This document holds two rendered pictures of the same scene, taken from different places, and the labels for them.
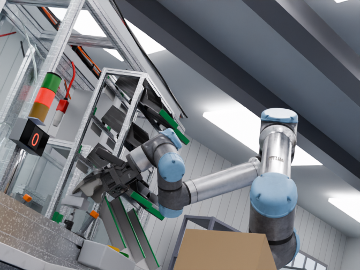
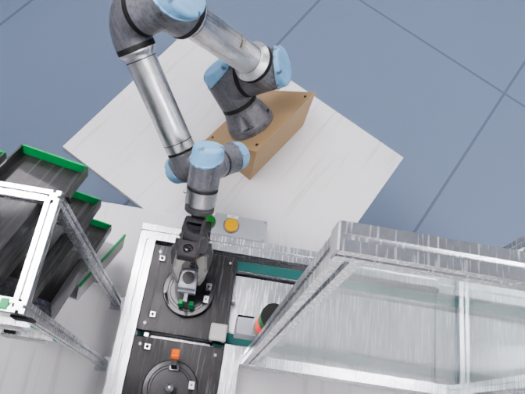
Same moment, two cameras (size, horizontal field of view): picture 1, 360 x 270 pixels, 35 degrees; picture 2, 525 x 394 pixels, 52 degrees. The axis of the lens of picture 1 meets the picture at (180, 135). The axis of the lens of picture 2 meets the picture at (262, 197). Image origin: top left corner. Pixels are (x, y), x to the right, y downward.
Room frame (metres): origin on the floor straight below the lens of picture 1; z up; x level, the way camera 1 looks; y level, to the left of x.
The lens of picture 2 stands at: (1.84, 0.57, 2.45)
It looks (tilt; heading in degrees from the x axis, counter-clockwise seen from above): 66 degrees down; 237
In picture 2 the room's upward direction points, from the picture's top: 18 degrees clockwise
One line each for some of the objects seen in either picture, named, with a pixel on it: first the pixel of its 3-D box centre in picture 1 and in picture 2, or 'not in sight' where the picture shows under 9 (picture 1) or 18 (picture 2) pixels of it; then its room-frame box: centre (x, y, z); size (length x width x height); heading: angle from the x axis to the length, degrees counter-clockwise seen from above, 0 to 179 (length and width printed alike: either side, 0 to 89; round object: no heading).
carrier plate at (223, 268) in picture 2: not in sight; (188, 292); (1.77, 0.24, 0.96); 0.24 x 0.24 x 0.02; 66
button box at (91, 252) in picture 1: (108, 261); (230, 229); (1.60, 0.08, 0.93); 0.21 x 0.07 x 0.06; 156
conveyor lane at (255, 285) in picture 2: not in sight; (291, 321); (1.50, 0.38, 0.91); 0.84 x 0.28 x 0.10; 156
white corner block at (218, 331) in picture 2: not in sight; (218, 333); (1.72, 0.37, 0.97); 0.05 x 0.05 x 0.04; 66
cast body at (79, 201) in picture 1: (76, 196); (187, 283); (1.77, 0.25, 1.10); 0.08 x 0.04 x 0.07; 66
